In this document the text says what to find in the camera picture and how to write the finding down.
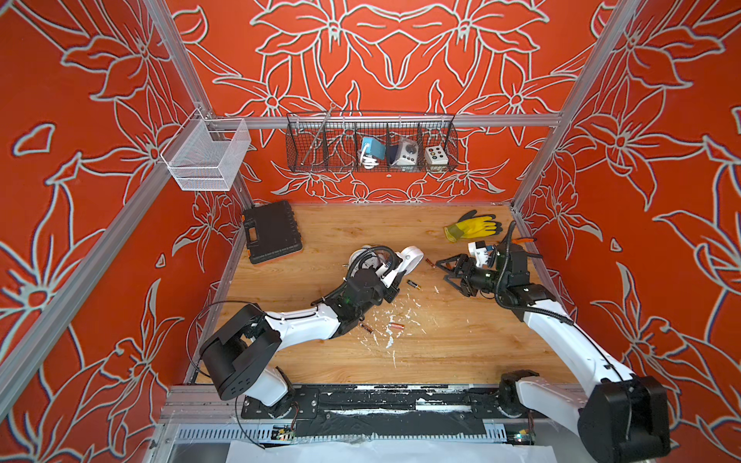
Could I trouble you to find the beige button box in basket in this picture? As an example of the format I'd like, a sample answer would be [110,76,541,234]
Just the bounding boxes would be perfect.
[425,145,449,173]

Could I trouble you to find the blue white item in basket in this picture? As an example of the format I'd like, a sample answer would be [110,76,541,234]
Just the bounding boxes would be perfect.
[358,137,386,170]

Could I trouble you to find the black gold AA battery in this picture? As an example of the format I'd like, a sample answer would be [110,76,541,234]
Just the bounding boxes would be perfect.
[406,280,422,291]

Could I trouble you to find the black plastic tool case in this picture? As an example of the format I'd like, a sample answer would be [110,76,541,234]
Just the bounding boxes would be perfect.
[243,201,303,265]

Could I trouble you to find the clear plastic wall bin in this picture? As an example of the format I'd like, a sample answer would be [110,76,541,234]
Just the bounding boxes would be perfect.
[162,120,252,192]

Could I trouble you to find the black wire wall basket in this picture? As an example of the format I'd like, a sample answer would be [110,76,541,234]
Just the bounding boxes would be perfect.
[286,110,459,174]

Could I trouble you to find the red black AA battery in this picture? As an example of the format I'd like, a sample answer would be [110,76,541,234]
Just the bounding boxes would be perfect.
[359,322,374,334]

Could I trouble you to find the orange handled pliers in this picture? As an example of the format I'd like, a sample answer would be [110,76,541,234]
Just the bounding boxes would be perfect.
[511,237,543,259]

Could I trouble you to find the white round twin-bell alarm clock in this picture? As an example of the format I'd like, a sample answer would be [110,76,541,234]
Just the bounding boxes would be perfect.
[345,245,384,278]

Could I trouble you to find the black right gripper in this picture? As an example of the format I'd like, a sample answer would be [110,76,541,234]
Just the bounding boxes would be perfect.
[435,255,509,298]

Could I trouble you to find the white socket adapter in basket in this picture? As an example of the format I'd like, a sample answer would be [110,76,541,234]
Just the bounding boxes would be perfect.
[387,138,419,171]

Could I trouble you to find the yellow black work glove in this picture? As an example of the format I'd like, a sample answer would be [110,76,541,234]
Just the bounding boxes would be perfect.
[443,210,503,242]

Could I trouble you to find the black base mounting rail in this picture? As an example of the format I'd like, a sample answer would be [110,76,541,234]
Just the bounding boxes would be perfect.
[235,384,544,445]

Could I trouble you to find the white square alarm clock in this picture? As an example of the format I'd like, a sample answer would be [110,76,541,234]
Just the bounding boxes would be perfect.
[381,246,425,282]

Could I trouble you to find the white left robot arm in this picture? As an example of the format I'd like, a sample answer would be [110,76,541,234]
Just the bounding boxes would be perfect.
[200,245,424,417]

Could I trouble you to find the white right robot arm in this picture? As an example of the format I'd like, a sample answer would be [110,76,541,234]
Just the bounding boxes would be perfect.
[435,228,671,462]

